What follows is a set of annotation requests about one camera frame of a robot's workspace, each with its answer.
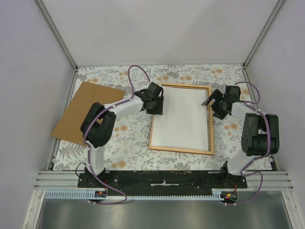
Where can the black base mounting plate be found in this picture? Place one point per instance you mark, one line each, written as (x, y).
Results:
(161, 182)

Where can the aluminium rail frame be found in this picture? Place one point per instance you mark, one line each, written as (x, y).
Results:
(268, 202)

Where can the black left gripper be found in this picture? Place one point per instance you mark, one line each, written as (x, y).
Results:
(159, 110)

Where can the brown cardboard backing board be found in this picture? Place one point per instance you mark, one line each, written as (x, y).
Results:
(68, 126)

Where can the left aluminium corner post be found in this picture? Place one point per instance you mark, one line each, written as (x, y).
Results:
(53, 28)

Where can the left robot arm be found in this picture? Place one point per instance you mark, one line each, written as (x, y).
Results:
(98, 125)

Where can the light blue cable duct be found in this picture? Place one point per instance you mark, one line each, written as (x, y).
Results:
(98, 195)

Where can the building photo print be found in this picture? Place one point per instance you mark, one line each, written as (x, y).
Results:
(184, 121)

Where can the right aluminium corner post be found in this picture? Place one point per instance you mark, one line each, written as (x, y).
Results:
(267, 25)

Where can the wooden picture frame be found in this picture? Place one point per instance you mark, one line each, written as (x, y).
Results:
(187, 86)

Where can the clear glass pane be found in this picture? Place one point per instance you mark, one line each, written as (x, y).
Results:
(208, 109)

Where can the floral patterned table mat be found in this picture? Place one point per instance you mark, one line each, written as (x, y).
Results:
(128, 146)

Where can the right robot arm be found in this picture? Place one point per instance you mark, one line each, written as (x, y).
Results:
(260, 136)

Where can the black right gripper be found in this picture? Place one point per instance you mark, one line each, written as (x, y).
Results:
(216, 95)

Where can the aluminium corner post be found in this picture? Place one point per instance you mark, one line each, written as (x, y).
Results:
(53, 28)
(267, 25)

